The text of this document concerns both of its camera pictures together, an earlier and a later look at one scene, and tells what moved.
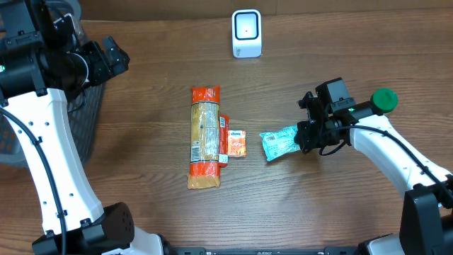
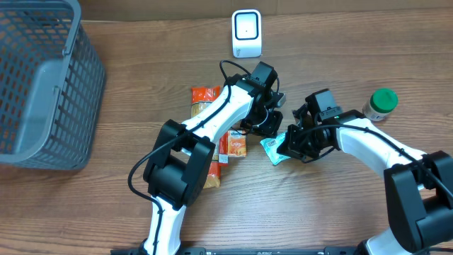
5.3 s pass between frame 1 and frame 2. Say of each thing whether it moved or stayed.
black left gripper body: moved
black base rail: stayed
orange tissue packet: stayed
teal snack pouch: moved
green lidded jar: stayed
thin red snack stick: stayed
